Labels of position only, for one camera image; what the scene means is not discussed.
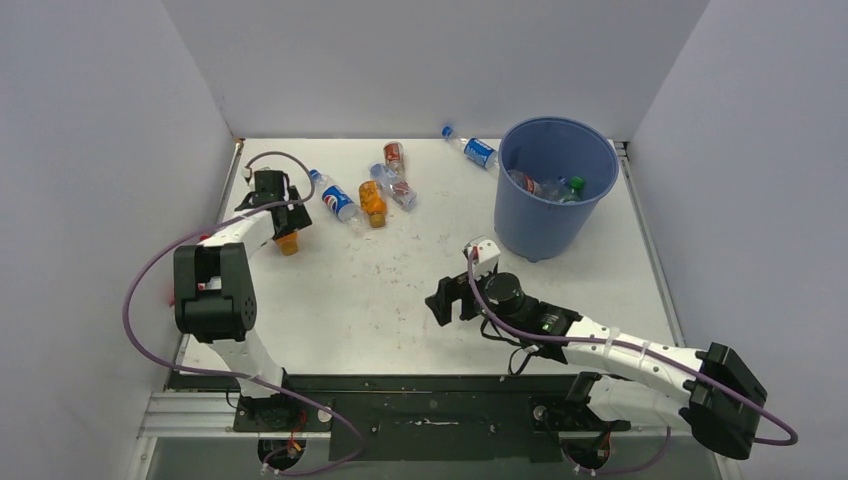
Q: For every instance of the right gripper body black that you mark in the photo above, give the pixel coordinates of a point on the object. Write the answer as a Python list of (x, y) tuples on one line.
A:
[(470, 305)]

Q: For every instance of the green cap tea bottle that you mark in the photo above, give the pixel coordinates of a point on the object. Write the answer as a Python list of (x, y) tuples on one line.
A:
[(527, 183)]

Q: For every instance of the crushed blue label bottle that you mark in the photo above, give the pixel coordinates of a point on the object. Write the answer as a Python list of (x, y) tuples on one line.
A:
[(554, 190)]

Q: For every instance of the blue plastic bin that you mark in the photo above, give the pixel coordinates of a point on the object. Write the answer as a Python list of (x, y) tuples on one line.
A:
[(553, 172)]

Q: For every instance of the green plastic bottle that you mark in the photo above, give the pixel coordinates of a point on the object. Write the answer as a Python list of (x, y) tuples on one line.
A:
[(572, 189)]

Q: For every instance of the red cap red label bottle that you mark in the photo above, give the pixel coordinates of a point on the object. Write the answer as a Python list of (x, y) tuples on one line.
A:
[(172, 298)]

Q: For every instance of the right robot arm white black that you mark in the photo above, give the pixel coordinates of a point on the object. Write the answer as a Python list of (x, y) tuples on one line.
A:
[(712, 393)]

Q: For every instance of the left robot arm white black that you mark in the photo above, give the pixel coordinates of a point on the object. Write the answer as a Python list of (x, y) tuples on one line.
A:
[(215, 300)]

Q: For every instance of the crushed clear bottle blue cap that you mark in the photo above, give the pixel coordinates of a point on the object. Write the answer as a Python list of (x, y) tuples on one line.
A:
[(393, 186)]

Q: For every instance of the orange juice bottle gold cap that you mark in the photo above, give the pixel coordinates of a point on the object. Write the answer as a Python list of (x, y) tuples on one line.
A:
[(372, 204)]

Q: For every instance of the far blue label bottle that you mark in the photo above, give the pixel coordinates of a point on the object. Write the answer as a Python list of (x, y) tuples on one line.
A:
[(473, 149)]

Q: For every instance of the pepsi bottle blue label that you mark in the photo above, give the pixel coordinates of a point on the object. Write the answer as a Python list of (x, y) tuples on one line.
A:
[(338, 202)]

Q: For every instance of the red label small bottle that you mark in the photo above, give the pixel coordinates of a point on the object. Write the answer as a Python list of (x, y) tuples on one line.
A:
[(394, 159)]

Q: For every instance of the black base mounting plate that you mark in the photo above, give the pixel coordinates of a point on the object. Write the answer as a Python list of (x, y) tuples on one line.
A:
[(452, 418)]

